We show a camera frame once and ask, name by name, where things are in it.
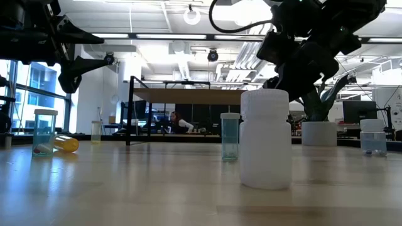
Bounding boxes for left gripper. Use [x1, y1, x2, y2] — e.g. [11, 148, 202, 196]
[0, 0, 111, 94]

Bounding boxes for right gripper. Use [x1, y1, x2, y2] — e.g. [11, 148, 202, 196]
[256, 0, 344, 102]

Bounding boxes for white plastic screw-cap bottle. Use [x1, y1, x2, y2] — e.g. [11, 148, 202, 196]
[239, 88, 293, 190]

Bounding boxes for pale yellow vial white cap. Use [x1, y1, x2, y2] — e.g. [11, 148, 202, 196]
[90, 120, 102, 144]

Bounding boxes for green pill vial white cap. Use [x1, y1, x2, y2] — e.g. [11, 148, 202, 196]
[32, 109, 59, 158]
[220, 112, 241, 161]

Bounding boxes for amber pill vial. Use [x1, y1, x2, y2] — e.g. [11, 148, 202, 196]
[53, 134, 80, 154]

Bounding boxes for clear bottle with white cap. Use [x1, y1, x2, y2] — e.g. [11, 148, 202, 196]
[359, 118, 388, 157]

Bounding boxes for large glass window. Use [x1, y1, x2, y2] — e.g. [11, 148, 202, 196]
[0, 59, 72, 134]

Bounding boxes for snake plant in white pot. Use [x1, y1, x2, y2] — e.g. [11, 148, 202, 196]
[296, 74, 349, 147]

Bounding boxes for black computer monitor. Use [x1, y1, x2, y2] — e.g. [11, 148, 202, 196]
[124, 100, 148, 120]
[342, 100, 378, 124]

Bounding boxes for black linear ceiling light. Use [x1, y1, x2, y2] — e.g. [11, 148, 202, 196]
[90, 32, 402, 45]

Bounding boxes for red white capsule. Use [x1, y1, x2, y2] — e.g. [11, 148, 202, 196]
[33, 144, 53, 155]

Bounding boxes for person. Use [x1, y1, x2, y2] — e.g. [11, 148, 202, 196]
[169, 111, 195, 135]

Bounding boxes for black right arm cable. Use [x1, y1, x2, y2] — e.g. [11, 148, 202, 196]
[209, 0, 277, 35]

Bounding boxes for wood shelf black metal frame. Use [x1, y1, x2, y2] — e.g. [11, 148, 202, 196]
[125, 75, 246, 147]

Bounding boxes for white ring ceiling lamp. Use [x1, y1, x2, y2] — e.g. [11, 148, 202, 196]
[183, 6, 202, 26]

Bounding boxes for black aluminium table frame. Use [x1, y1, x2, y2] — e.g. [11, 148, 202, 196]
[0, 133, 402, 152]

